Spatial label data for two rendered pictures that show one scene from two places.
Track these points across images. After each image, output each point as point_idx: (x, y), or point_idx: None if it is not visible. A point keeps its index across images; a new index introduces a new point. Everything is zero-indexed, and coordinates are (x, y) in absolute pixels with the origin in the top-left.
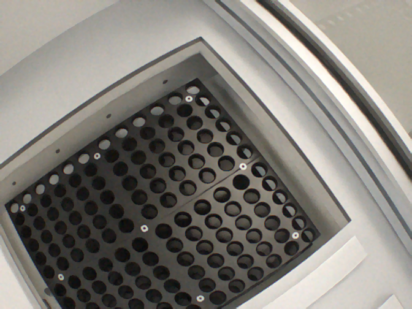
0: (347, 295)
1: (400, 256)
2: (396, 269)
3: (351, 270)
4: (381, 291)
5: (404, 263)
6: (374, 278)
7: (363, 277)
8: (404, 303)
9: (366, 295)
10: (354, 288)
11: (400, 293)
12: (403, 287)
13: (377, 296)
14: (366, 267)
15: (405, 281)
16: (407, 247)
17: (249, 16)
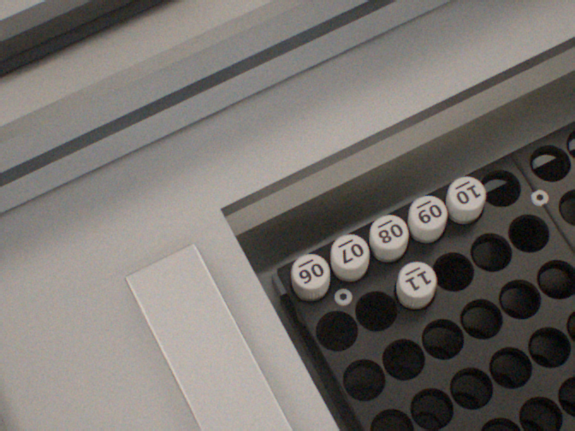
0: (73, 428)
1: (21, 233)
2: (56, 254)
3: (1, 407)
4: (105, 312)
5: (49, 221)
6: (55, 332)
7: (37, 369)
8: (176, 233)
9: (99, 363)
10: (60, 402)
11: (137, 248)
12: (121, 235)
13: (116, 327)
14: (8, 355)
15: (108, 225)
16: (2, 208)
17: None
